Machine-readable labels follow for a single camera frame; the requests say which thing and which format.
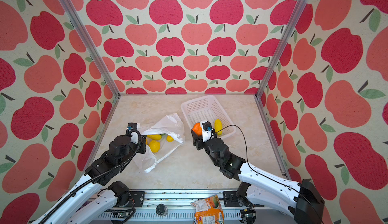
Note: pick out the aluminium front rail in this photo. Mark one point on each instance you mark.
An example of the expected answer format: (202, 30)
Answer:
(178, 203)

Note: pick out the white plastic bag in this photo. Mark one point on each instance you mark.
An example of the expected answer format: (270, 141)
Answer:
(170, 125)

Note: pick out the orange toy fruit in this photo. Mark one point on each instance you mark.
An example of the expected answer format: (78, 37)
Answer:
(197, 129)

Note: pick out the aluminium frame post right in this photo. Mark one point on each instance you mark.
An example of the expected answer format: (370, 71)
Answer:
(289, 29)

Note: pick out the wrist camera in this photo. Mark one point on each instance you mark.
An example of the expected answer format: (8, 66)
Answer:
(131, 127)
(206, 130)

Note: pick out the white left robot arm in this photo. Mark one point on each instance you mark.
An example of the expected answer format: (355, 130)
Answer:
(93, 195)

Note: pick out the orange snack bag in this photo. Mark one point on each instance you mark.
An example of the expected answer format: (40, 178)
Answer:
(208, 211)

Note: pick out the black round knob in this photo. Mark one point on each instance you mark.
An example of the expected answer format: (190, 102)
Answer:
(161, 210)

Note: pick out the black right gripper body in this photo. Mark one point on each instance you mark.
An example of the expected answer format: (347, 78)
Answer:
(199, 144)

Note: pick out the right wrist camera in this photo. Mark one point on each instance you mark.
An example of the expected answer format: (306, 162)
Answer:
(206, 130)

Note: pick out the white plastic mesh basket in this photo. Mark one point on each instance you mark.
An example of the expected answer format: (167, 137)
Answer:
(204, 108)

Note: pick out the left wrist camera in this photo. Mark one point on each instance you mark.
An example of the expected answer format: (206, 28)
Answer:
(131, 127)

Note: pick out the aluminium frame post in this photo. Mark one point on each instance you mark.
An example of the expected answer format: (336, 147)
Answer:
(289, 29)
(89, 44)

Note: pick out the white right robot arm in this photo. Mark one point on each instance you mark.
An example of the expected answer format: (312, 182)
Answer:
(299, 200)

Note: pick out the yellow toy lemon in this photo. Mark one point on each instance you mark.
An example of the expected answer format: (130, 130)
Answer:
(218, 126)

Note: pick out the aluminium frame post left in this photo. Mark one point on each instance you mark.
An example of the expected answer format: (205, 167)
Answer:
(89, 44)

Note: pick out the yellow toy pear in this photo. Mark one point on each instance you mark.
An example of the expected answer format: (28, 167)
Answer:
(169, 139)

